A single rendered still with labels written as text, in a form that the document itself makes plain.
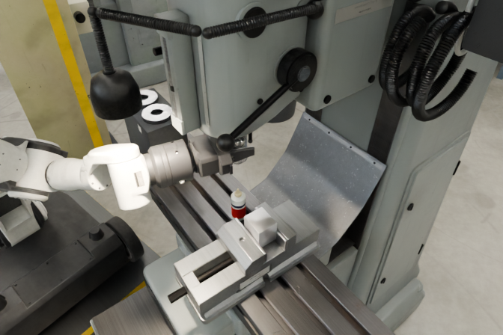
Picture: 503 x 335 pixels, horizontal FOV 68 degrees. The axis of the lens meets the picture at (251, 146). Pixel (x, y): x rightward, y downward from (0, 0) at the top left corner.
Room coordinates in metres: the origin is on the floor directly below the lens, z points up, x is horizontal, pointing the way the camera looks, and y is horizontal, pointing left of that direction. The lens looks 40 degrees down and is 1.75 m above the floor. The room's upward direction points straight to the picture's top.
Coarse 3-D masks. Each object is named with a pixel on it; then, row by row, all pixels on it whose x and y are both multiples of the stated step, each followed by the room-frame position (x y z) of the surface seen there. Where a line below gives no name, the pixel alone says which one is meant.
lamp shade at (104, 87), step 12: (120, 72) 0.48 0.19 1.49; (96, 84) 0.46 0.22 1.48; (108, 84) 0.46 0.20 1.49; (120, 84) 0.46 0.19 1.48; (132, 84) 0.48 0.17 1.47; (96, 96) 0.45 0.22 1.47; (108, 96) 0.45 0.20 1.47; (120, 96) 0.45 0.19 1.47; (132, 96) 0.46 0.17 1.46; (96, 108) 0.45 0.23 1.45; (108, 108) 0.44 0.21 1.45; (120, 108) 0.45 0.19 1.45; (132, 108) 0.46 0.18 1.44
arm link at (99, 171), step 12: (120, 144) 0.58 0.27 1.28; (132, 144) 0.56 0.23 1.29; (84, 156) 0.55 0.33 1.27; (96, 156) 0.53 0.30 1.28; (108, 156) 0.52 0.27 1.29; (120, 156) 0.52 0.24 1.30; (132, 156) 0.53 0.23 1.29; (84, 168) 0.54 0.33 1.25; (96, 168) 0.55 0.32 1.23; (84, 180) 0.53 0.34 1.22; (96, 180) 0.54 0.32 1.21; (108, 180) 0.56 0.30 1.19
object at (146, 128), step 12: (144, 96) 1.00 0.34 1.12; (156, 96) 0.99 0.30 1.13; (144, 108) 0.92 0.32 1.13; (156, 108) 0.92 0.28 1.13; (168, 108) 0.92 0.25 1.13; (132, 120) 0.91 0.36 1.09; (144, 120) 0.87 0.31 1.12; (156, 120) 0.86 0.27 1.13; (168, 120) 0.88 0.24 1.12; (132, 132) 0.94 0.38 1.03; (144, 132) 0.84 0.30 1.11; (156, 132) 0.84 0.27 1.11; (168, 132) 0.86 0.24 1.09; (144, 144) 0.86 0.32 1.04; (156, 144) 0.83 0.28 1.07
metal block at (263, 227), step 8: (248, 216) 0.56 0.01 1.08; (256, 216) 0.56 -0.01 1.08; (264, 216) 0.56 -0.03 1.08; (248, 224) 0.54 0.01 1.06; (256, 224) 0.53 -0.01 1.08; (264, 224) 0.53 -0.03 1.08; (272, 224) 0.53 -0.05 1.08; (256, 232) 0.52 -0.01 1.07; (264, 232) 0.52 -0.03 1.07; (272, 232) 0.53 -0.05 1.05; (256, 240) 0.52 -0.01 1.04; (264, 240) 0.52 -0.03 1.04; (272, 240) 0.53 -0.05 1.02
